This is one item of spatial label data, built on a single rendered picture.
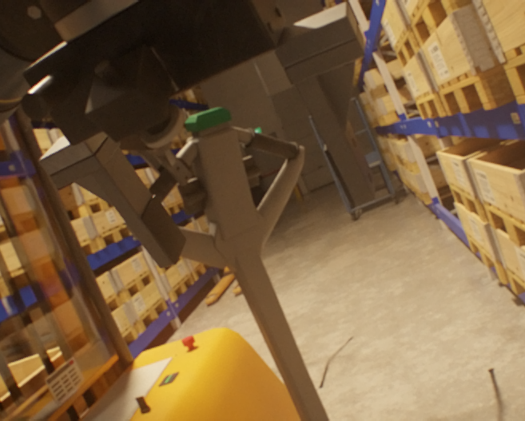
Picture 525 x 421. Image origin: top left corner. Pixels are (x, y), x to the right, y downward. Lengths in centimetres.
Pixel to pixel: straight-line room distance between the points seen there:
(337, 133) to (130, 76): 11
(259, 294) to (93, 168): 78
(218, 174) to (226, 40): 75
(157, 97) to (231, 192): 78
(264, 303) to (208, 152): 32
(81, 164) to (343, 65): 16
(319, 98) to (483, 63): 154
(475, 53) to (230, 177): 104
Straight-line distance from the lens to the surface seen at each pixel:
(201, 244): 100
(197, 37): 26
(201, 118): 98
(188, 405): 125
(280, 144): 109
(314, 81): 27
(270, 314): 108
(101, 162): 32
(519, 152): 263
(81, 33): 26
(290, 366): 111
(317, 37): 26
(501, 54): 153
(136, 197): 34
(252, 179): 108
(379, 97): 645
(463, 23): 180
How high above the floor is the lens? 129
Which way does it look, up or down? 4 degrees down
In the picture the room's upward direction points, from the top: 23 degrees counter-clockwise
